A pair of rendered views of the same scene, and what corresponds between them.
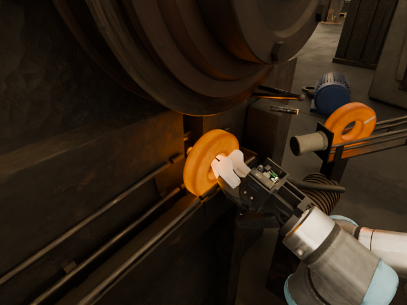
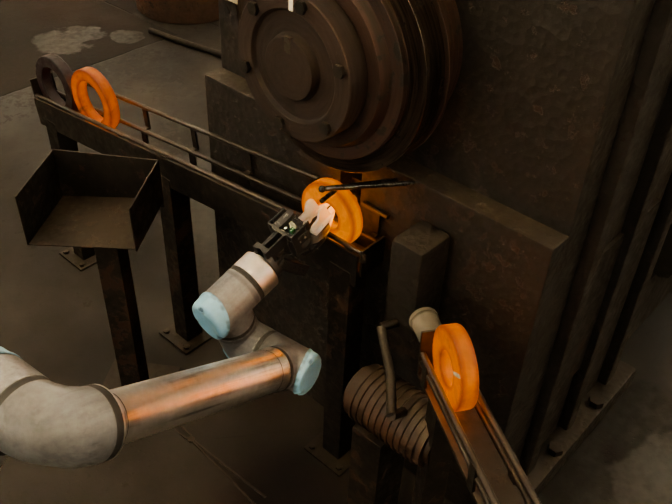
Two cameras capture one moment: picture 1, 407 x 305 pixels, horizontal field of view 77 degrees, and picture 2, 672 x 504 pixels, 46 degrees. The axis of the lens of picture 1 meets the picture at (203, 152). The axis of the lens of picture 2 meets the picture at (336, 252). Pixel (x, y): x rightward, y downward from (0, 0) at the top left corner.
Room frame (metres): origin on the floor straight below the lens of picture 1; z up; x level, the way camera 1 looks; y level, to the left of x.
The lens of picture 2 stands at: (0.43, -1.40, 1.74)
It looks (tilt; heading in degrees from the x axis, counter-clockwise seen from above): 39 degrees down; 88
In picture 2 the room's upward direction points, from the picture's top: 3 degrees clockwise
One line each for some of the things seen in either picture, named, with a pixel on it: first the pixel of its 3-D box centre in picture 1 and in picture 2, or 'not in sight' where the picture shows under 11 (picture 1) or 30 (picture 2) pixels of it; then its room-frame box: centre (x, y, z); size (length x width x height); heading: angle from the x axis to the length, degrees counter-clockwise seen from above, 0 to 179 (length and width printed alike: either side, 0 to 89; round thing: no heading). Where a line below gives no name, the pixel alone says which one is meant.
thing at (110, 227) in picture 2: not in sight; (111, 294); (-0.10, 0.11, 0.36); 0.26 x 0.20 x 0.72; 173
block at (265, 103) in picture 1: (263, 143); (416, 281); (0.63, -0.18, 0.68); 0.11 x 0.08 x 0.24; 48
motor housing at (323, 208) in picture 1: (297, 241); (390, 473); (0.60, -0.35, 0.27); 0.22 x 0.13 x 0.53; 138
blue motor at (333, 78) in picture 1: (330, 92); not in sight; (2.39, -1.24, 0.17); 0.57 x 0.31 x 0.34; 158
